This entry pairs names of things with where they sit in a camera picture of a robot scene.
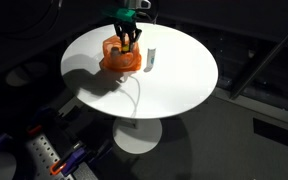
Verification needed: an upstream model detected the purple orange clamp lower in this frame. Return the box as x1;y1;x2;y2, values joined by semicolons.
49;141;93;177

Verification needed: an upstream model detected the black gripper green mount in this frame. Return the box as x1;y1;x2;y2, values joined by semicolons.
102;7;142;50

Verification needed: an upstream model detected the black diagonal pole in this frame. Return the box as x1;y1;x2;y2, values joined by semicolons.
229;33;288;100

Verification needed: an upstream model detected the orange plastic bag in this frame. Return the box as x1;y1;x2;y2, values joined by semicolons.
100;35;142;72

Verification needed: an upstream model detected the purple orange clamp upper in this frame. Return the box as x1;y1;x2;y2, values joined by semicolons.
26;106;59;136

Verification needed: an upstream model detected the yellow capped bottle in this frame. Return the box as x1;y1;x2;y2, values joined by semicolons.
122;44;130;53

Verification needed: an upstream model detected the purple orange clamp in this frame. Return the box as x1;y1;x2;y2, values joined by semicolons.
26;106;59;136
49;141;93;177

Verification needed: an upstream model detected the round white table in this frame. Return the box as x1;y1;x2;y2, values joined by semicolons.
61;23;218;154

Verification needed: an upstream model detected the perforated metal breadboard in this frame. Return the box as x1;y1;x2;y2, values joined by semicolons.
26;133;75;180

